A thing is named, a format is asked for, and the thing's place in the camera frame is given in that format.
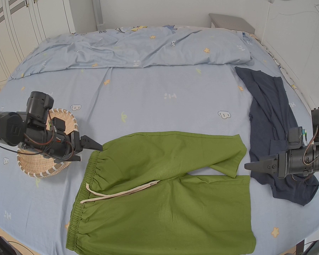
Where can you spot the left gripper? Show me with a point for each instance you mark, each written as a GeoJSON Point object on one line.
{"type": "Point", "coordinates": [63, 147]}

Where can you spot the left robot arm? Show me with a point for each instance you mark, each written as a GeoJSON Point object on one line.
{"type": "Point", "coordinates": [10, 129]}

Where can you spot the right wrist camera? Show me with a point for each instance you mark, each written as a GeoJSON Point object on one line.
{"type": "Point", "coordinates": [294, 137]}

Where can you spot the grey vertical wall duct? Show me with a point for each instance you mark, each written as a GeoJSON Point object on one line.
{"type": "Point", "coordinates": [97, 4]}

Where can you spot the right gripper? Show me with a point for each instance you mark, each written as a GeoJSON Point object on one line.
{"type": "Point", "coordinates": [295, 162]}

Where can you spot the white wardrobe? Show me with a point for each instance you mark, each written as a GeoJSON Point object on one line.
{"type": "Point", "coordinates": [29, 22]}

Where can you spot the pale blue quilt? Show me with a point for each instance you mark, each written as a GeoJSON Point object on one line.
{"type": "Point", "coordinates": [148, 52]}

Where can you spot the green shorts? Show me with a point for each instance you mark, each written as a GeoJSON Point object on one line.
{"type": "Point", "coordinates": [154, 208]}

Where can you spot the grey bedside table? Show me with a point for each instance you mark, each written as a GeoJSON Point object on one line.
{"type": "Point", "coordinates": [228, 21]}

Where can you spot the dark blue garment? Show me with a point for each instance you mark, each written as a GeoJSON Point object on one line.
{"type": "Point", "coordinates": [268, 110]}

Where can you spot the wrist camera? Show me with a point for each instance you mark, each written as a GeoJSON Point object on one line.
{"type": "Point", "coordinates": [294, 137]}
{"type": "Point", "coordinates": [59, 125]}

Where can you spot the round woven basket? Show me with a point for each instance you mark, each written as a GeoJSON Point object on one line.
{"type": "Point", "coordinates": [42, 169]}

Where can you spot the bed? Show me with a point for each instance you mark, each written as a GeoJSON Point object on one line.
{"type": "Point", "coordinates": [162, 110]}

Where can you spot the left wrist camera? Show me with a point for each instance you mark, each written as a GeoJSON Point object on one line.
{"type": "Point", "coordinates": [59, 125]}

